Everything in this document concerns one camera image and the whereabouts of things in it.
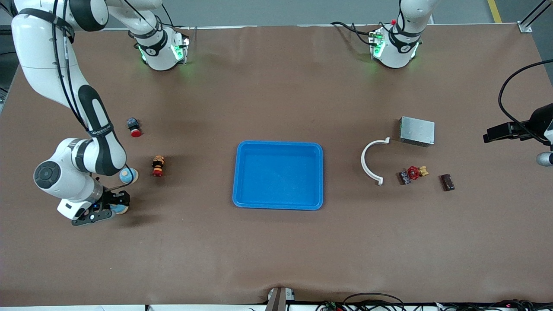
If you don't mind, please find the red valve with brass fitting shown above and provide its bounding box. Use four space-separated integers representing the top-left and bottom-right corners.
407 165 429 181

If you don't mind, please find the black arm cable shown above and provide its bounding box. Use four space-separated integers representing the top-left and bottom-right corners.
498 58 553 145
50 0 134 193

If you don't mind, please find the grey metal clamp bracket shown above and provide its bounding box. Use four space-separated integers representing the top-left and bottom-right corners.
264 287 297 311

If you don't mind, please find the black base power cable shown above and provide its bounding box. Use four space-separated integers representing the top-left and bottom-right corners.
331 21 376 46

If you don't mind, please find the white curved pipe clamp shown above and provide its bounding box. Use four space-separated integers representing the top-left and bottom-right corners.
361 137 391 186

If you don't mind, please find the aluminium frame corner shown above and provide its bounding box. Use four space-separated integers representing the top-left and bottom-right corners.
518 0 553 33

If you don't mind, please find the blue plastic tray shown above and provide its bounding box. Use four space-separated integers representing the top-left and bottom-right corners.
232 141 324 211

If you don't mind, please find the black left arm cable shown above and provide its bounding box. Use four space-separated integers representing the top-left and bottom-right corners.
498 58 553 145

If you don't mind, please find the silver metal box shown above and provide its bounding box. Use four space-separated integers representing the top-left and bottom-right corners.
399 116 435 148

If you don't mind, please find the black cable bundle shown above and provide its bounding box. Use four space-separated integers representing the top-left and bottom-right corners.
315 293 553 311

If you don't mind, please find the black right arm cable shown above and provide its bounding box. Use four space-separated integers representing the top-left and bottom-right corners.
50 0 134 193

